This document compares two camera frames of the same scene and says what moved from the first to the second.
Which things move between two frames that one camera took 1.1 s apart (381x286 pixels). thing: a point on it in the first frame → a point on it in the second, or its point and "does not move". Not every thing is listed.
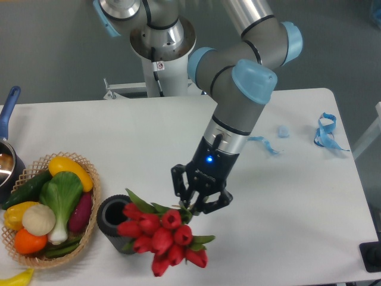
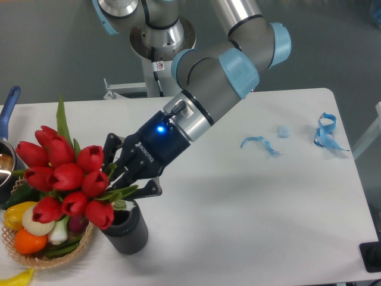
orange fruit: x=28 y=243 does not move
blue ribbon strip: x=324 y=136 does not move
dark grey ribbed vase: x=110 y=214 → x=128 y=231
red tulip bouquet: x=162 y=232 → x=68 y=180
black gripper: x=206 y=174 → x=146 y=153
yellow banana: x=24 y=279 does not move
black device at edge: x=371 y=254 does not move
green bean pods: x=63 y=248 does not move
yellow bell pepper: x=13 y=214 does not move
